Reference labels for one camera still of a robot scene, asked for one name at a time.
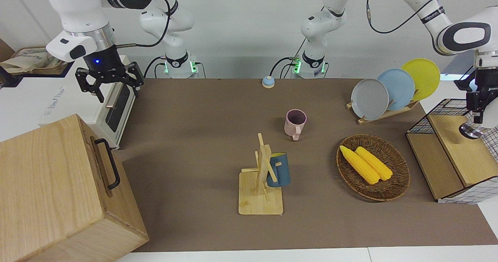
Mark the black wire storage basket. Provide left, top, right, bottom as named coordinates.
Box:
left=405, top=98, right=498, bottom=204

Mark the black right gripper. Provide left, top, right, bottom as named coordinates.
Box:
left=75, top=46, right=145, bottom=103

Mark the brown table mat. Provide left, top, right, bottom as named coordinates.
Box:
left=116, top=77, right=498, bottom=253

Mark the wooden plate rack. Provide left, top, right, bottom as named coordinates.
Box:
left=346, top=97, right=421, bottom=125

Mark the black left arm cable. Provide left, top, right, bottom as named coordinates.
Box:
left=270, top=0, right=441, bottom=79

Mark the wooden cabinet with black handle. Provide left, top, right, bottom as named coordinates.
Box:
left=0, top=114, right=150, bottom=262

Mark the grey plate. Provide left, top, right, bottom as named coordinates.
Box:
left=351, top=78, right=390, bottom=122

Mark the dark blue mug yellow inside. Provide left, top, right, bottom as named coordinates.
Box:
left=266, top=152, right=291, bottom=188

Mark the wooden basket lid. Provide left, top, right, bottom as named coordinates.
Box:
left=428, top=114, right=498, bottom=188

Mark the pink mug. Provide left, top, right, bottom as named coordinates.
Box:
left=284, top=109, right=308, bottom=141

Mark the wooden mug tree stand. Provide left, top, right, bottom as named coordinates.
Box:
left=238, top=133, right=284, bottom=216

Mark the yellow plate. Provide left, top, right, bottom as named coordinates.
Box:
left=401, top=58, right=441, bottom=101

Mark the brown wicker basket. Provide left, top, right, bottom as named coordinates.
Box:
left=336, top=134, right=411, bottom=203

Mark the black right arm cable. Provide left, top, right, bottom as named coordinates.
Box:
left=114, top=0, right=180, bottom=78

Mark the light blue plate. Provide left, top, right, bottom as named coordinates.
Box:
left=377, top=68, right=416, bottom=111

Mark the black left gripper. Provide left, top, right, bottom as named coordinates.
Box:
left=454, top=68, right=498, bottom=125

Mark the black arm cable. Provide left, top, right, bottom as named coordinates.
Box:
left=270, top=0, right=441, bottom=79
left=114, top=0, right=180, bottom=78

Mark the beige toaster oven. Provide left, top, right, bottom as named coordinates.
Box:
left=0, top=54, right=137, bottom=150

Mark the crumpled brown paper bag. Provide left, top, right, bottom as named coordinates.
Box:
left=0, top=47, right=60, bottom=74

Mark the yellow corn cob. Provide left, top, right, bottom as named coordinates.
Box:
left=355, top=146, right=394, bottom=181
left=339, top=145, right=380, bottom=185

